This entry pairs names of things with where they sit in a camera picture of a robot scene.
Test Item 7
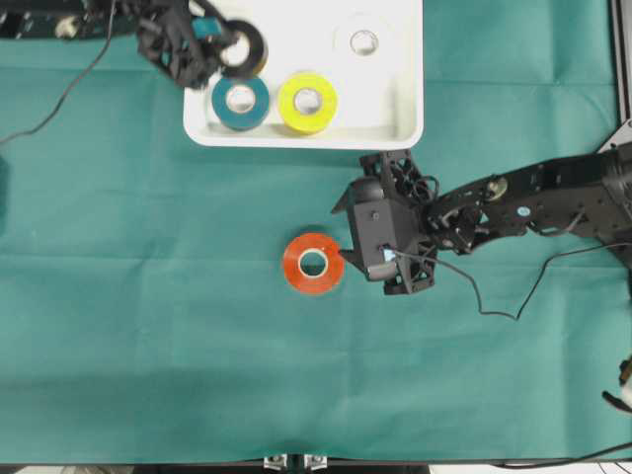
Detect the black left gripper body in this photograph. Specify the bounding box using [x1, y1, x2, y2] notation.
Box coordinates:
[136, 1, 219, 89]

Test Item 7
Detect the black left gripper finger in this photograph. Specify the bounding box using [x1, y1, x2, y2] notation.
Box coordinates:
[192, 16, 232, 44]

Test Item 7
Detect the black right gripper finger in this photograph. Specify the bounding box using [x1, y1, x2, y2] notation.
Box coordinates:
[339, 249, 367, 277]
[331, 190, 352, 214]

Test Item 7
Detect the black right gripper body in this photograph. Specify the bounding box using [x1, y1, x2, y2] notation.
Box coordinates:
[359, 150, 439, 296]

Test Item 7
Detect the red tape roll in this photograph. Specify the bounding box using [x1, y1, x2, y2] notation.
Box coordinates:
[281, 232, 345, 296]

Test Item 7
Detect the black tape roll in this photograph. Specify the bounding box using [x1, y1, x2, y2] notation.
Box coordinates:
[209, 20, 268, 79]

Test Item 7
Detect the teal tape roll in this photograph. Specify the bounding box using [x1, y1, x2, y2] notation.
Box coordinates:
[211, 77, 271, 131]

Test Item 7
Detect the yellow tape roll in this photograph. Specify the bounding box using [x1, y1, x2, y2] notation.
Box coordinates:
[277, 72, 338, 134]

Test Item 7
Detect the white tape roll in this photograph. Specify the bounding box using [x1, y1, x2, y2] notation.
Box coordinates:
[333, 13, 394, 62]

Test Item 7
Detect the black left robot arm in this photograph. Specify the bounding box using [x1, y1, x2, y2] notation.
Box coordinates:
[1, 1, 236, 89]

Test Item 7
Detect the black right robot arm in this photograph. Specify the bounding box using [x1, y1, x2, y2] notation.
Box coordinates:
[333, 144, 631, 295]

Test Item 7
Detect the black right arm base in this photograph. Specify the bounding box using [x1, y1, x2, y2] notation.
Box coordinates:
[596, 120, 631, 273]

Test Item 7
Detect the white plastic tray case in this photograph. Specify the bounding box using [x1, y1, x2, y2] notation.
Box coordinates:
[184, 1, 424, 150]

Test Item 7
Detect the silver right table clamp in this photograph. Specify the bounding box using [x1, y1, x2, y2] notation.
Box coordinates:
[302, 454, 328, 472]

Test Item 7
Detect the silver table clamp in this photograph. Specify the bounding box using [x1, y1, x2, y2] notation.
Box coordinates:
[263, 454, 288, 471]
[302, 454, 328, 472]

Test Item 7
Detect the green table cloth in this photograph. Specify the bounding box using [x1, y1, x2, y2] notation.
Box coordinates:
[1, 1, 631, 463]

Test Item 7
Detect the silver left table clamp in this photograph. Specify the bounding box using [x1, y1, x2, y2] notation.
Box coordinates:
[263, 454, 288, 471]

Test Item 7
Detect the black white object at edge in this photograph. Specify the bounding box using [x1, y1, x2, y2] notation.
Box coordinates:
[601, 357, 631, 414]

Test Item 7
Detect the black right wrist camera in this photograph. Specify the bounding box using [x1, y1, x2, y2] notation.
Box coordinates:
[347, 177, 422, 283]

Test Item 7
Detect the black left camera cable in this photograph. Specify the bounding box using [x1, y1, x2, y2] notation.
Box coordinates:
[0, 0, 119, 145]

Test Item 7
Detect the black camera cable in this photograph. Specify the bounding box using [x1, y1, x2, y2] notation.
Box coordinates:
[392, 241, 632, 322]
[0, 0, 119, 145]

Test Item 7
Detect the black right camera cable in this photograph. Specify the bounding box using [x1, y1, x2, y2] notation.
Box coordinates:
[392, 241, 632, 322]

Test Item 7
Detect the black cable at bottom edge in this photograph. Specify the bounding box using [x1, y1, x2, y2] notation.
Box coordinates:
[486, 439, 632, 469]

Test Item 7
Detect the aluminium frame rail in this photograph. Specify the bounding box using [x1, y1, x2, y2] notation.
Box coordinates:
[609, 0, 631, 123]

